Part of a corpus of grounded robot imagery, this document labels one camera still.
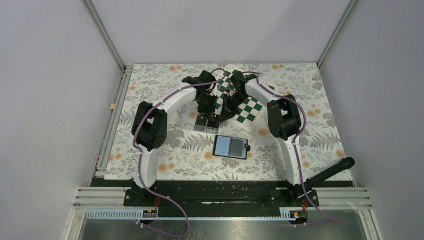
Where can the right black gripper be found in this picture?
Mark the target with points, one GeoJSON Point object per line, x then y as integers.
{"type": "Point", "coordinates": [229, 111]}

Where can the floral patterned table mat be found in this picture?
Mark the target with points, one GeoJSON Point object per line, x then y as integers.
{"type": "Point", "coordinates": [187, 155]}

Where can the green white checkerboard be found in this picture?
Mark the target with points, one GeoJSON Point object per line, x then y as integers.
{"type": "Point", "coordinates": [249, 111]}

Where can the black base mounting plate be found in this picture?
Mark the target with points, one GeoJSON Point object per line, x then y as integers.
{"type": "Point", "coordinates": [216, 198]}

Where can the clear acrylic card stand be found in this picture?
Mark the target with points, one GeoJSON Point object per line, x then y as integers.
{"type": "Point", "coordinates": [190, 119]}

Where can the black cylindrical handle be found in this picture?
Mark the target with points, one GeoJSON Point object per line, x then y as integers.
{"type": "Point", "coordinates": [344, 164]}

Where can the black leather card holder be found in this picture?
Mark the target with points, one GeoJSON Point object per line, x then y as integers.
{"type": "Point", "coordinates": [247, 148]}

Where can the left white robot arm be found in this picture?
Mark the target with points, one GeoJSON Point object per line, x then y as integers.
{"type": "Point", "coordinates": [151, 120]}

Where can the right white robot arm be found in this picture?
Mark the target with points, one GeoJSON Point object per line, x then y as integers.
{"type": "Point", "coordinates": [283, 119]}

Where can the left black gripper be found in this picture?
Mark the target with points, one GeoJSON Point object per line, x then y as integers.
{"type": "Point", "coordinates": [210, 109]}

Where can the aluminium frame rails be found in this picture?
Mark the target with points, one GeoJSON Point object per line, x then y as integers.
{"type": "Point", "coordinates": [103, 198]}

